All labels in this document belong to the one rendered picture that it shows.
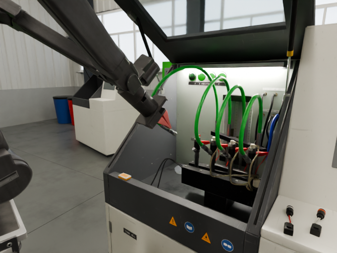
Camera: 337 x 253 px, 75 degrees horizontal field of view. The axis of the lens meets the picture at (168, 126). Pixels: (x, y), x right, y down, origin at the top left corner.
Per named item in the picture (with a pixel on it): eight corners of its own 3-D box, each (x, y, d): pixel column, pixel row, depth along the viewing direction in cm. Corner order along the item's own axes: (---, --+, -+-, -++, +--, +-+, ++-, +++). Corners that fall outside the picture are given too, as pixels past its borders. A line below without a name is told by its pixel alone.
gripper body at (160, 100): (170, 100, 63) (154, 83, 59) (150, 128, 61) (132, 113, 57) (157, 98, 68) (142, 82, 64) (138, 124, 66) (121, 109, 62)
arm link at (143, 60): (99, 69, 52) (125, 83, 49) (127, 33, 54) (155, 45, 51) (119, 94, 63) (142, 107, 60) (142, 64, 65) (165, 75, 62)
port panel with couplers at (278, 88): (253, 145, 108) (259, 81, 101) (255, 143, 110) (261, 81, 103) (282, 150, 100) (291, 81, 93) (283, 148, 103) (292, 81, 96)
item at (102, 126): (64, 144, 445) (52, 40, 399) (112, 134, 519) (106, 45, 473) (93, 162, 354) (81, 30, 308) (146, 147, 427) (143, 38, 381)
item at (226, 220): (110, 205, 103) (108, 173, 99) (117, 201, 106) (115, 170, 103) (240, 276, 66) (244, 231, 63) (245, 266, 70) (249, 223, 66)
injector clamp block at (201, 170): (180, 196, 103) (181, 166, 99) (191, 187, 111) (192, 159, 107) (255, 225, 83) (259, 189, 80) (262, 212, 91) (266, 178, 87)
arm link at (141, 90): (111, 90, 59) (120, 92, 54) (127, 71, 60) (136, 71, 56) (129, 106, 63) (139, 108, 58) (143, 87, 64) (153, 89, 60)
